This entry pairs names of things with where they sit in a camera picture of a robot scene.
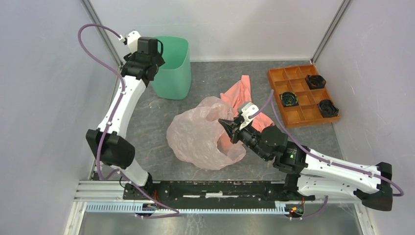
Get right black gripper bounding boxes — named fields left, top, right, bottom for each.
left=218, top=116, right=270, bottom=161

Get translucent pink plastic trash bag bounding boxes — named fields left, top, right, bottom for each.
left=166, top=96, right=246, bottom=170

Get green plastic trash bin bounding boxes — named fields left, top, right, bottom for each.
left=151, top=36, right=192, bottom=100

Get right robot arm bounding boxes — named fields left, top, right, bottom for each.
left=218, top=118, right=393, bottom=212

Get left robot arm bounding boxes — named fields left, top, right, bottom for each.
left=86, top=36, right=165, bottom=200

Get salmon pink cloth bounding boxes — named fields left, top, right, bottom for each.
left=218, top=74, right=275, bottom=153

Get black green bag roll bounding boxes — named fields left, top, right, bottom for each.
left=280, top=92, right=299, bottom=107

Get orange compartment tray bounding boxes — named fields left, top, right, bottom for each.
left=267, top=64, right=340, bottom=128

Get black bag roll top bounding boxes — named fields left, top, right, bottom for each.
left=305, top=75, right=326, bottom=90

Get black bag roll right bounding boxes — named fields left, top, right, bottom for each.
left=318, top=99, right=339, bottom=118

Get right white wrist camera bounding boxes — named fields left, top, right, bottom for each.
left=237, top=102, right=259, bottom=130

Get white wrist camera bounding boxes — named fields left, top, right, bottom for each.
left=119, top=30, right=141, bottom=53
left=237, top=102, right=259, bottom=130

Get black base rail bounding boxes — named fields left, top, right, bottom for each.
left=122, top=181, right=316, bottom=218

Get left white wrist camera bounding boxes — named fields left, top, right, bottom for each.
left=119, top=30, right=141, bottom=53

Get right corner aluminium post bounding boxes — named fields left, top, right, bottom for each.
left=310, top=0, right=352, bottom=64

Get corner aluminium post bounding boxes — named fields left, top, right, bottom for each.
left=310, top=0, right=352, bottom=64
left=80, top=0, right=122, bottom=66

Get left corner aluminium post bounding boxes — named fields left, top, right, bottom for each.
left=80, top=0, right=122, bottom=66

